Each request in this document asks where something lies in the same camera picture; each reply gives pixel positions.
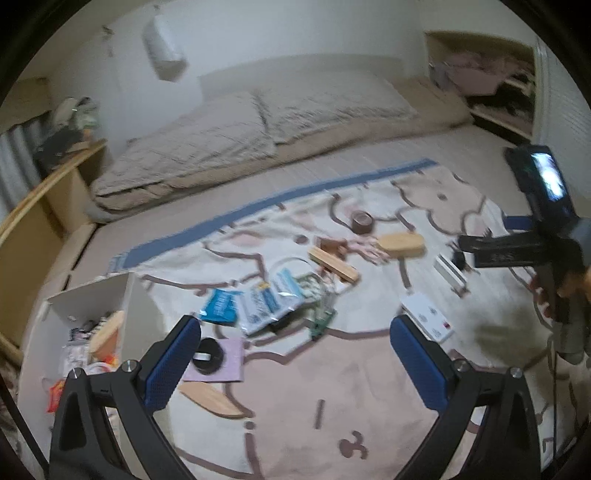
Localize grey curtain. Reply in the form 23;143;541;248
0;115;51;222

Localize dark clothes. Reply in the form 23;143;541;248
466;69;536;121

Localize green clip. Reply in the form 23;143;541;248
307;307;337;341

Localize white long bar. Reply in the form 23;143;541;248
434;254;468;296

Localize person's right hand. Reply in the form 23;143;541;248
531;265;591;322

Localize beige duvet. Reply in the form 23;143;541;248
88;76;474;222

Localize pink hair clip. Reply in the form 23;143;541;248
344;237;393;266

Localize white hanging bag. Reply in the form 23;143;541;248
142;14;188;83

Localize purple notepad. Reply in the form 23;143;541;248
181;337;245;384

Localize white visor hat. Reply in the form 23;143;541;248
51;96;81;127

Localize dark bag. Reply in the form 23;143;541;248
34;129;88;171

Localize white louvered door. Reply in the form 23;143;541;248
531;34;591;153

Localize brown small holder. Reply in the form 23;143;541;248
316;236;348;259

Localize wooden block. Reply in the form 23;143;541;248
308;247;360;282

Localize grey quilted pillow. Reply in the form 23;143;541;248
90;90;278;210
253;76;419;141

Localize black round tin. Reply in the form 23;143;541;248
193;338;225;374

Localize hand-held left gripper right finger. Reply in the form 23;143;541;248
389;315;541;480

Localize white mask packet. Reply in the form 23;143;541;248
238;279;305;336

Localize beige bed sheet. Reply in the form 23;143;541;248
34;124;536;287

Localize pink clothes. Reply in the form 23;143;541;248
431;51;504;95

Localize white device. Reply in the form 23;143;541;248
400;292;455;343

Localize wooden leaf-shaped piece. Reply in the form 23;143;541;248
178;382;245;419

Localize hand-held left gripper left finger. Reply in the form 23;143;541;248
48;315;202;480

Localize wooden closet niche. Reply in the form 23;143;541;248
425;30;539;139

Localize white blue packet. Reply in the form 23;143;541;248
268;268;308;301

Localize white cardboard box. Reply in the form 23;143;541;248
18;271;158;444

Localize printed cartoon blanket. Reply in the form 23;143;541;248
106;159;583;480

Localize wooden shelf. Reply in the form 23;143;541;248
0;76;112;352

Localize pink white packet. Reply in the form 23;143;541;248
65;328;93;370

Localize wooden oval box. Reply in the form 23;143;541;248
376;232;426;260
88;310;125;358

